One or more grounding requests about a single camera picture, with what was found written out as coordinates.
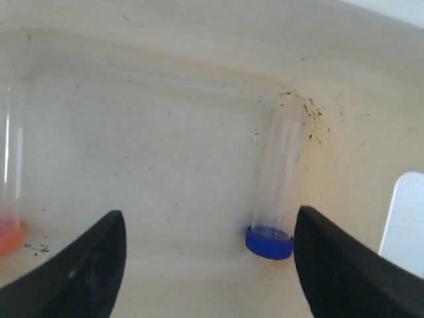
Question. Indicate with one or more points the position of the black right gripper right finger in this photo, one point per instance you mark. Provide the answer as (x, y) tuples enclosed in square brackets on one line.
[(341, 277)]

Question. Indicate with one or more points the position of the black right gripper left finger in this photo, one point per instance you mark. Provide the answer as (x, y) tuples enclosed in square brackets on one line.
[(83, 280)]

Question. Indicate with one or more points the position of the clear tube orange cap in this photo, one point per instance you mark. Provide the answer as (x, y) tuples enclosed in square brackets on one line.
[(12, 132)]

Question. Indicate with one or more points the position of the clear tube blue cap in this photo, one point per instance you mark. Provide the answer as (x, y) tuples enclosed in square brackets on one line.
[(270, 236)]

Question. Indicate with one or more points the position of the cream plastic bin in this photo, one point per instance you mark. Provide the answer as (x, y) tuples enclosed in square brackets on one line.
[(163, 109)]

